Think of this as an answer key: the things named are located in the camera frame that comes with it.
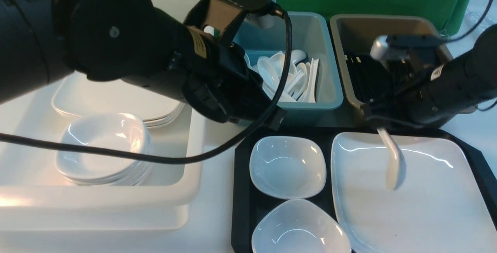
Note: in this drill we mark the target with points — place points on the stack of white square plates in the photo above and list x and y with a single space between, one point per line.
77 96

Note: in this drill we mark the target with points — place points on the large white plastic bin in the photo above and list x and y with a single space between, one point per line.
35 197

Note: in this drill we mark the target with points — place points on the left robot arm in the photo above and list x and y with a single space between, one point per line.
35 45

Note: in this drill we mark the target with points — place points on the teal plastic bin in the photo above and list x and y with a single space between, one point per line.
311 35

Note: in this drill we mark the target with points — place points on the white small bowl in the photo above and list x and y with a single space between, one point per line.
299 226
286 167

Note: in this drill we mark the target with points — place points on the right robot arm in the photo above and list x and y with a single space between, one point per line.
487 40

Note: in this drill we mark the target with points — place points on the brown plastic bin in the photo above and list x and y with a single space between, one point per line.
355 33

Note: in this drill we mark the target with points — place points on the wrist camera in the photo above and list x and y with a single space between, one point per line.
227 16
390 47

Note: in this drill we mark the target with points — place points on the white ceramic spoon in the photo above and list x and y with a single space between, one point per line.
396 166

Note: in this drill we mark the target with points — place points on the pile of black chopsticks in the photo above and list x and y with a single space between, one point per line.
371 80

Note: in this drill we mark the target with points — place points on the large white rice plate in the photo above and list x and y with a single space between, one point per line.
437 209

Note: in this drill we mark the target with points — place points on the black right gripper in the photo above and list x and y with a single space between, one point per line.
463 82

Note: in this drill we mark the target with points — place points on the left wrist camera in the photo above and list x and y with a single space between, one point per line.
227 16

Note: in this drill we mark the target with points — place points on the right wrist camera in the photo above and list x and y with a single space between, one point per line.
390 47

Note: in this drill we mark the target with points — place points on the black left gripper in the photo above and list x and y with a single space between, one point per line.
133 41

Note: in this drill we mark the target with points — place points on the pile of white spoons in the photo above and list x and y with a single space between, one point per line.
301 82

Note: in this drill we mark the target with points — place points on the black serving tray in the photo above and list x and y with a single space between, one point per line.
250 205

